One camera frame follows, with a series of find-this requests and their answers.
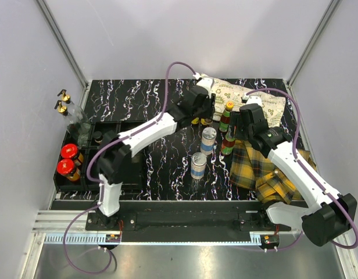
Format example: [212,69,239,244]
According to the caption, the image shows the yellow label bottle brown cap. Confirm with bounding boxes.
[191,117,200,125]

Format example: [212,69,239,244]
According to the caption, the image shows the short green label sauce bottle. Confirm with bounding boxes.
[220,132,235,156]

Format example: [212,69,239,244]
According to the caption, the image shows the sago jar silver lid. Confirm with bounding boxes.
[201,127,217,156]
[191,152,207,180]

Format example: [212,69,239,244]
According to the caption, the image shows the clear pump bottle gold top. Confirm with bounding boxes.
[57,89,89,124]

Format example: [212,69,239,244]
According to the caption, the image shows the red lid chili jar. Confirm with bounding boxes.
[56,159,81,182]
[60,144,84,166]

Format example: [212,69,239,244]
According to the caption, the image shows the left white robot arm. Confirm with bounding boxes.
[96,83,216,230]

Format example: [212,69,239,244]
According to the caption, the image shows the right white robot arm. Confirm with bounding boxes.
[230,103,357,246]

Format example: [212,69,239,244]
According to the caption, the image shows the tall green label sauce bottle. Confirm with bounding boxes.
[219,101,234,133]

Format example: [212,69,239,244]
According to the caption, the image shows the cream printed cloth bag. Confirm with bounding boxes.
[194,73,286,127]

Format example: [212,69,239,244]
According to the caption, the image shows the yellow plaid cloth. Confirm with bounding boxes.
[230,140,303,204]

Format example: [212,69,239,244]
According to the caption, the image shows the black compartment organizer tray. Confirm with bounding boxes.
[53,120,147,193]

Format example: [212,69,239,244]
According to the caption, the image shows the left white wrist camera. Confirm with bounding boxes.
[193,73,214,95]

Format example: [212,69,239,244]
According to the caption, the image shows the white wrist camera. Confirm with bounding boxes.
[242,94,262,106]
[193,73,214,95]

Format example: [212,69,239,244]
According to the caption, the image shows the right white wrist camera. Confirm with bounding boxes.
[242,94,262,106]

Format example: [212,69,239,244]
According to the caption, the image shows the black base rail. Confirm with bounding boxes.
[85,201,287,244]

